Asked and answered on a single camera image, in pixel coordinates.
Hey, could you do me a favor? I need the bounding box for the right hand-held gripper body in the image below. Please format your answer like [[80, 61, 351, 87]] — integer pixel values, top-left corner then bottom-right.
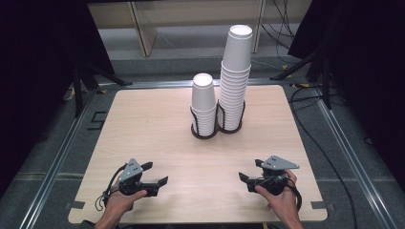
[[246, 155, 301, 197]]

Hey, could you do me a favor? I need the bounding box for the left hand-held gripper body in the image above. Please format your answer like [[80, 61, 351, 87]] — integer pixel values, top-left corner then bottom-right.
[[117, 157, 160, 198]]

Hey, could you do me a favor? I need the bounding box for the black wire cup holder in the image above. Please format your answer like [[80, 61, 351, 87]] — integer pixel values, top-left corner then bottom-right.
[[189, 98, 246, 140]]

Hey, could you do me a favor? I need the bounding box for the short stack of paper cups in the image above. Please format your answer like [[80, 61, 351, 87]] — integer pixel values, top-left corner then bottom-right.
[[190, 73, 219, 138]]

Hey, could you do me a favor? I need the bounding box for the tall stack of paper cups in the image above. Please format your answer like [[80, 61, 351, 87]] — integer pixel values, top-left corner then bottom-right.
[[217, 24, 254, 133]]

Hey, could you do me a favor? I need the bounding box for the person's right hand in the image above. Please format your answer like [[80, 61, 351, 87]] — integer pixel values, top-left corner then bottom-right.
[[254, 169, 299, 223]]

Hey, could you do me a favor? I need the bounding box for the person's left hand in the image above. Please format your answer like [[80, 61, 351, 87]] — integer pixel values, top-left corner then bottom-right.
[[102, 189, 148, 221]]

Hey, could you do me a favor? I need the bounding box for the black metal stand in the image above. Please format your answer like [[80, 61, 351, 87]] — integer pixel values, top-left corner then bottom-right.
[[71, 61, 134, 119], [269, 47, 334, 111]]

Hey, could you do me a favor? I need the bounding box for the black curtain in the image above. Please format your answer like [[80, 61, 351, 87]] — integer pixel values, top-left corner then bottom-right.
[[288, 0, 405, 186], [0, 0, 116, 198]]

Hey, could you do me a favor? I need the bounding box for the light wooden shelf unit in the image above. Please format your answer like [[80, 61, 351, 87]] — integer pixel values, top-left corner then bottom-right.
[[87, 0, 267, 58]]

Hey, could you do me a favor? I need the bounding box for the left hand-held gripper cable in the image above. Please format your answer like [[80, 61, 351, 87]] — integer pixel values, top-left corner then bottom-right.
[[94, 163, 129, 213]]

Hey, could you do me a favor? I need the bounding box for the hand-held gripper cable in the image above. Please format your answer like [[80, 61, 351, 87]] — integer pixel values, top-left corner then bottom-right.
[[94, 163, 129, 213], [286, 177, 303, 213]]

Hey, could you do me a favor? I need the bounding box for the right hand-held gripper cable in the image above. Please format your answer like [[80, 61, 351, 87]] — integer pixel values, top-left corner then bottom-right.
[[286, 177, 303, 213]]

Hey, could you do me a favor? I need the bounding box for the long black floor cable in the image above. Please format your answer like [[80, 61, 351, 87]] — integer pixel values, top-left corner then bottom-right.
[[288, 83, 359, 229]]

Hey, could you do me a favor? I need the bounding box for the aluminium floor rail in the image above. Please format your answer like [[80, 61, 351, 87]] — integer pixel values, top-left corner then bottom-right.
[[18, 84, 97, 229], [309, 85, 399, 229], [97, 77, 295, 91]]

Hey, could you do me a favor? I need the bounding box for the bundle of black cables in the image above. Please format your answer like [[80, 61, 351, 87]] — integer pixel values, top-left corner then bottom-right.
[[260, 0, 298, 65]]

